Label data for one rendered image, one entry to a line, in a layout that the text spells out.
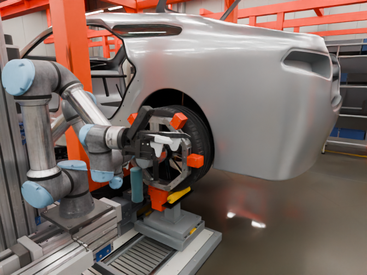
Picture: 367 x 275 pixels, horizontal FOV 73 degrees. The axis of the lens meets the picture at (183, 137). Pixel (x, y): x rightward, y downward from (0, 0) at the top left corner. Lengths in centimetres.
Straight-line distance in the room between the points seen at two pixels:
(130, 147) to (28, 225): 70
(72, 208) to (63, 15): 125
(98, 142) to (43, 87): 29
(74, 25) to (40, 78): 101
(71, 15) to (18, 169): 111
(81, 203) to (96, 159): 38
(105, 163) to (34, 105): 32
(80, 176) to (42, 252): 31
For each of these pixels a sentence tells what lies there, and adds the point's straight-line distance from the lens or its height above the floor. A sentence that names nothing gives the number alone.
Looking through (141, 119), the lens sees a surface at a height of 128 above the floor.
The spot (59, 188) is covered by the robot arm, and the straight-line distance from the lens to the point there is 107.
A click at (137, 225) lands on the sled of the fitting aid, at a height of 16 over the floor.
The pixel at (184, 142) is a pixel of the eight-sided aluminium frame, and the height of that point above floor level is 98.
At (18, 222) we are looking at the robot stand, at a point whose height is 81.
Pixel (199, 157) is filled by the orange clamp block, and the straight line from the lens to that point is 163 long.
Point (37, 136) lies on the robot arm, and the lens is 101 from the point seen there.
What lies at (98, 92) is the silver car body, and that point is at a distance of 453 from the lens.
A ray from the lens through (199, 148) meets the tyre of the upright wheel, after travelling 170.
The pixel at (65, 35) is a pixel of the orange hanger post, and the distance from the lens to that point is 191.
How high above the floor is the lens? 141
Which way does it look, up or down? 14 degrees down
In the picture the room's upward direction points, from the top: straight up
